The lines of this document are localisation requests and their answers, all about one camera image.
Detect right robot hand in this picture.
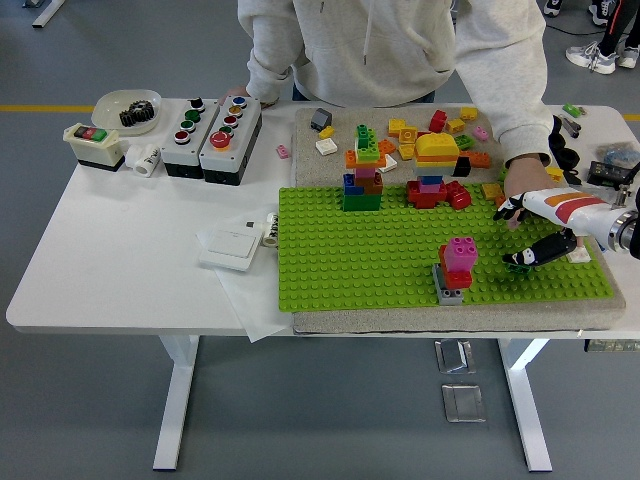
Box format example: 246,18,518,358
493,188,621,269

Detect green studded baseplate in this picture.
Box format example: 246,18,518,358
276,182,616,315

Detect red square brick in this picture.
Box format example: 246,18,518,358
437,244,474,291

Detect pink square brick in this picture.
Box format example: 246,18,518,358
443,252,475,274
446,235,480,265

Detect metal hand tool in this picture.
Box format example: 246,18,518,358
558,114,583,140

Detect black electronic device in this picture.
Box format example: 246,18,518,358
587,159,636,194

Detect person's right hand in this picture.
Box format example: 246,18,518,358
217,83,279,108

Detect white printed tube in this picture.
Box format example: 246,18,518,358
260,211,280,248

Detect metal floor socket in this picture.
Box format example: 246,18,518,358
441,382,487,424
433,338,476,375

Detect white paper sheet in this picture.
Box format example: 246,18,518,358
194,214,296,345

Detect white red-green switch box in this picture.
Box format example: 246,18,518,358
63,122,126,173

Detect person's left hand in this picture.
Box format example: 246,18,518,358
502,154,557,231

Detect white wall switch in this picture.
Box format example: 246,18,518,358
198,228,263,274

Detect red-based yellow-domed brick tower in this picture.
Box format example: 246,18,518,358
405,132,461,210

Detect grey-brown mat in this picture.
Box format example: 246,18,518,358
291,105,629,336

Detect plastic bag of blue parts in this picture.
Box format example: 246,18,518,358
594,141,640,166

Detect white table foot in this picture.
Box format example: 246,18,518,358
22,0,67,29

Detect white table leg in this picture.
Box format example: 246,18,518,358
152,334,201,471
497,338,554,473

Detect black gear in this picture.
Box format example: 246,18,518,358
118,99,157,130

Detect emergency-stop button control box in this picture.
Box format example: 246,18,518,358
198,94,264,187

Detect three-button control box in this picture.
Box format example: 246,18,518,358
159,98,221,180

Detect desk control panel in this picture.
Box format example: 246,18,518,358
583,338,640,353

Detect white bowl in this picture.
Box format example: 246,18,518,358
91,88,164,137

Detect green-based multicolour brick tower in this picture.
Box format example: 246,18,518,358
341,121,389,214

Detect large red brick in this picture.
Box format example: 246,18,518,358
444,179,474,211

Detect white pipe tee fitting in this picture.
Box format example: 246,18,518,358
123,143,162,177

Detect grey square brick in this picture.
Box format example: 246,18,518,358
431,263,465,307

